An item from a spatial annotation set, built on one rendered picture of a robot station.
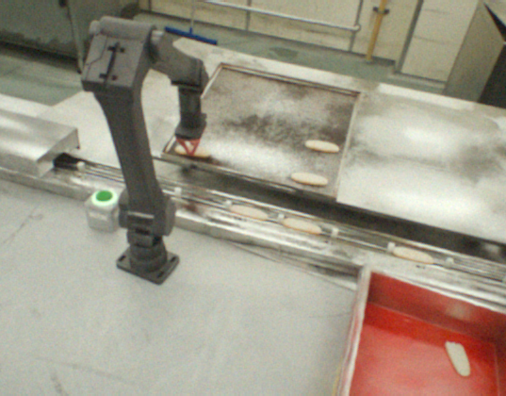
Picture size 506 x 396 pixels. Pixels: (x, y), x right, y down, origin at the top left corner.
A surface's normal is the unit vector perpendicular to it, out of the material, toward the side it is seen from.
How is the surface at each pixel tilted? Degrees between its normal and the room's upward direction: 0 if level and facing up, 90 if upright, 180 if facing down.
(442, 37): 90
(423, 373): 0
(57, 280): 0
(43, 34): 90
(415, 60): 90
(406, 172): 10
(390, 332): 0
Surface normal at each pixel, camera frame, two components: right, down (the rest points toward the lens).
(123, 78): 0.00, -0.25
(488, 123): 0.06, -0.66
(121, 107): -0.17, 0.78
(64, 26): -0.26, 0.59
